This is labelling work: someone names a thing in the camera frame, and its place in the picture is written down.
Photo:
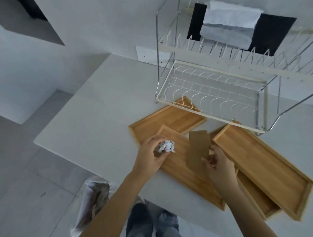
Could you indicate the person's right hand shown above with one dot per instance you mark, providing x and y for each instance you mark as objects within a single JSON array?
[{"x": 223, "y": 171}]

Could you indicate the person's left hand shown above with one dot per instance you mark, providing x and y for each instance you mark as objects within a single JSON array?
[{"x": 146, "y": 158}]

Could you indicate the person's left thumb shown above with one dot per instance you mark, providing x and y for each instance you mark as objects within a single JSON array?
[{"x": 163, "y": 158}]

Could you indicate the person's right thumb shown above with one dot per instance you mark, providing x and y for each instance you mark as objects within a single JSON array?
[{"x": 208, "y": 161}]

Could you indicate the white paper ball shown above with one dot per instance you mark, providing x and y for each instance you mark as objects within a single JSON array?
[{"x": 167, "y": 146}]

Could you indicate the brown cardboard sheet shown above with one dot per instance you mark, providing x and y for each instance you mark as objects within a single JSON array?
[{"x": 198, "y": 149}]

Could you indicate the person's right forearm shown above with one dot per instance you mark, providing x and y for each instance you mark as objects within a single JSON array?
[{"x": 247, "y": 212}]

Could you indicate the person's left forearm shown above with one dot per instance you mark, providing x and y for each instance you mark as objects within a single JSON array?
[{"x": 117, "y": 205}]

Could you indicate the wooden bamboo tray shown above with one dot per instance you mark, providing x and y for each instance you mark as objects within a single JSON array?
[
  {"x": 264, "y": 166},
  {"x": 168, "y": 120},
  {"x": 185, "y": 178},
  {"x": 255, "y": 196}
]

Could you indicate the person's legs in jeans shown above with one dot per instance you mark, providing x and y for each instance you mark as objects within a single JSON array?
[{"x": 151, "y": 222}]

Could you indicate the white two-tier dish rack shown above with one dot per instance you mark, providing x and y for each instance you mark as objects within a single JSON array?
[{"x": 215, "y": 90}]

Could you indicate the clear plastic bag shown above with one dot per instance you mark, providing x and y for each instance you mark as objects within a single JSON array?
[{"x": 94, "y": 200}]

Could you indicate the narrow black cloth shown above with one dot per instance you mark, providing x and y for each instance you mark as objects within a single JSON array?
[{"x": 196, "y": 22}]

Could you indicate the white towel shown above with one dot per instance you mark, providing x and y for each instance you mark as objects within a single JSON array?
[{"x": 231, "y": 22}]

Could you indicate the wide black cloth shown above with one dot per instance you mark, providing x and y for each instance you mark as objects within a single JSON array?
[{"x": 271, "y": 31}]

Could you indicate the white wall socket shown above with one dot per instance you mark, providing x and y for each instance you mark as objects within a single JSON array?
[{"x": 149, "y": 55}]

